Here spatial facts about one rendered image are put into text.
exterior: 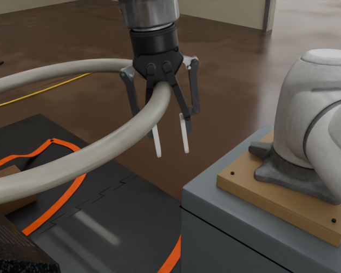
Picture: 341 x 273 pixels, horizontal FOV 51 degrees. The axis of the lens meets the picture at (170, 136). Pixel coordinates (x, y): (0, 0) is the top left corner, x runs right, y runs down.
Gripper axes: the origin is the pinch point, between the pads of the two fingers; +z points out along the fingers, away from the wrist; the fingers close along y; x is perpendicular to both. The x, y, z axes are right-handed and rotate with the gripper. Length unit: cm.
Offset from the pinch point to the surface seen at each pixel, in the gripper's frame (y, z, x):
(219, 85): -46, 95, -253
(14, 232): 43, 27, -11
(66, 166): 12.1, -10.4, 22.2
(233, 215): -10.2, 20.1, 1.4
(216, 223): -6.9, 23.8, -1.1
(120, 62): 8.1, -10.7, -15.4
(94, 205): 48, 87, -94
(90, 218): 49, 87, -85
